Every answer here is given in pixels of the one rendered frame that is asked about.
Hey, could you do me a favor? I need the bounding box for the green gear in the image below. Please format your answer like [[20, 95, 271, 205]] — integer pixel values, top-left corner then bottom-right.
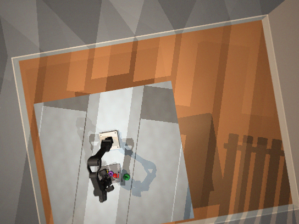
[[123, 174, 130, 181]]

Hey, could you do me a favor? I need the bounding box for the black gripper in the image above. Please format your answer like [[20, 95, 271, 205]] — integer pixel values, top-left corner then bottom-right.
[[99, 169, 114, 192]]

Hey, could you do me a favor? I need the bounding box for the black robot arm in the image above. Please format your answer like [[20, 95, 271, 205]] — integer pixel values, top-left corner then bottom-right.
[[87, 137, 114, 203]]

